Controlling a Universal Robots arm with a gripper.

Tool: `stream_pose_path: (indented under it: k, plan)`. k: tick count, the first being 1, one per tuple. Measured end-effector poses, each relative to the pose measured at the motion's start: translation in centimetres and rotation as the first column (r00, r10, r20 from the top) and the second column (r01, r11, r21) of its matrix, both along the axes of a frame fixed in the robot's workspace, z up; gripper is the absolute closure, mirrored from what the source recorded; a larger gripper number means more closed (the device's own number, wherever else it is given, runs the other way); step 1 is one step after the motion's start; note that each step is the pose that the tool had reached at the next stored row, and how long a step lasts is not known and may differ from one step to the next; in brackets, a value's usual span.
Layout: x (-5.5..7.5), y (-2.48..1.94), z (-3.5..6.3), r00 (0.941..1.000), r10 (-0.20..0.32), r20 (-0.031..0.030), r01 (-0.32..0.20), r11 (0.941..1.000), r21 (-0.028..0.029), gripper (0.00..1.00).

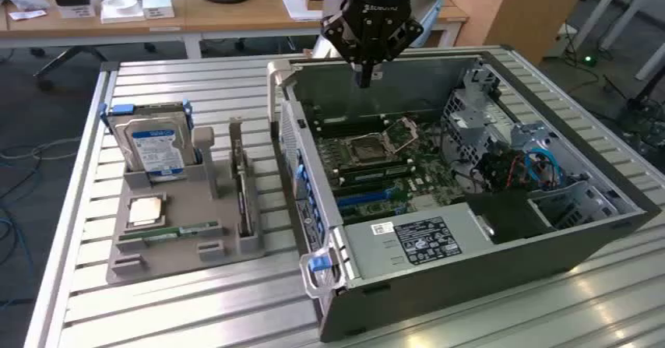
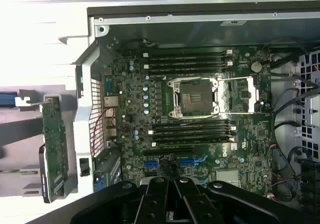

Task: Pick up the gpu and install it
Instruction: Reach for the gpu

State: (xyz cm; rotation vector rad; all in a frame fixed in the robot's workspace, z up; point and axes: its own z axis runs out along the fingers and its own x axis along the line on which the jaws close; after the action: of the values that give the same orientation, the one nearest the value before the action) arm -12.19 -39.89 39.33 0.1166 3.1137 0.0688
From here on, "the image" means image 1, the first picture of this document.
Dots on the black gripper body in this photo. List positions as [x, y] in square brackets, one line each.
[376, 9]

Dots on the graphics card with metal bracket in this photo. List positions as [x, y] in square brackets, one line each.
[244, 192]

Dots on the stack of white papers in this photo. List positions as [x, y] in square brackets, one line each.
[300, 9]

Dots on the wooden desk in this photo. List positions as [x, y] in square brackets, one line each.
[234, 13]

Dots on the black RAM slot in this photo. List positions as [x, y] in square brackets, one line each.
[347, 129]
[343, 119]

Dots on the wooden cabinet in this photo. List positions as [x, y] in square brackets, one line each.
[519, 13]

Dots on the open metal socket cover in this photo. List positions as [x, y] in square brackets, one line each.
[402, 134]

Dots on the tall metal disk bay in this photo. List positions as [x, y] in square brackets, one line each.
[467, 130]

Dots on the CPU socket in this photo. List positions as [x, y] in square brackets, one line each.
[366, 147]

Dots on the white socket box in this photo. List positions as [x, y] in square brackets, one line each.
[566, 38]

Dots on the plain white box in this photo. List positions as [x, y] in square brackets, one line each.
[157, 8]

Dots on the RAM stick with white label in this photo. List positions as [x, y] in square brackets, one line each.
[374, 173]

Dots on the device with green light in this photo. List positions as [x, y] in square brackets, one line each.
[587, 60]

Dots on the green motherboard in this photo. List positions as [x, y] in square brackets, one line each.
[431, 184]

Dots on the blue expansion slot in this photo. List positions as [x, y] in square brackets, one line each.
[363, 200]

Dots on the silver chipset heatsink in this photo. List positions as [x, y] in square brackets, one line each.
[423, 204]

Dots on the hard disk in blue caddy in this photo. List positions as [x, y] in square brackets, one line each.
[155, 149]

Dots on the white box with black top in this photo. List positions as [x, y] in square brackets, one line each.
[73, 5]

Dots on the black office chair base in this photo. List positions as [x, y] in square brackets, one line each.
[61, 58]

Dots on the grey power supply unit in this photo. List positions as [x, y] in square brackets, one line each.
[374, 254]

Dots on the CPU with metal lid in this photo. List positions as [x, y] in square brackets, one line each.
[145, 209]

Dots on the white card with red print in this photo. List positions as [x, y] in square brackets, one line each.
[27, 15]

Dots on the blue case latch tab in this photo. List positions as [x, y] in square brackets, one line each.
[318, 264]

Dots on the green RAM stick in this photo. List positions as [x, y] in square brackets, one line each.
[160, 233]

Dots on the grey parts rack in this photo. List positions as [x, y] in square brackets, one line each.
[176, 250]

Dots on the open dark PC case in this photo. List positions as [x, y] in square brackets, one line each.
[467, 285]

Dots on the white table frame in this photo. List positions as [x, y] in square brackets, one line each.
[618, 9]

